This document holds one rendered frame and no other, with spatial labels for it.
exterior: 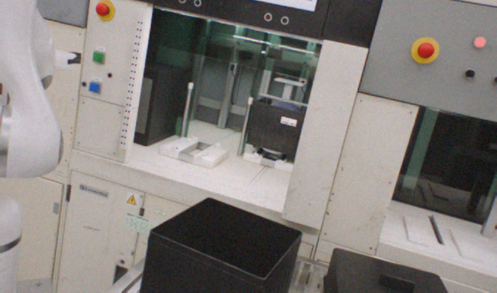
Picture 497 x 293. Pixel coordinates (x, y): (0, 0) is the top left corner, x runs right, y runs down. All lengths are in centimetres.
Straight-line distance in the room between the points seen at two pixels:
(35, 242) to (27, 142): 109
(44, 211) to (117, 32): 71
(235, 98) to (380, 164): 114
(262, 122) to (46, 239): 91
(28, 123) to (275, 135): 114
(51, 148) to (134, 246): 87
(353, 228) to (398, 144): 28
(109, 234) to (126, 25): 72
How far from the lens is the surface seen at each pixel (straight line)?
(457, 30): 128
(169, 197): 148
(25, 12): 81
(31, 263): 189
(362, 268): 121
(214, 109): 232
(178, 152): 165
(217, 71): 230
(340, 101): 123
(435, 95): 128
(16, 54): 80
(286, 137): 174
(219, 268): 92
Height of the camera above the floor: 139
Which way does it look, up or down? 13 degrees down
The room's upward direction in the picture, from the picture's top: 12 degrees clockwise
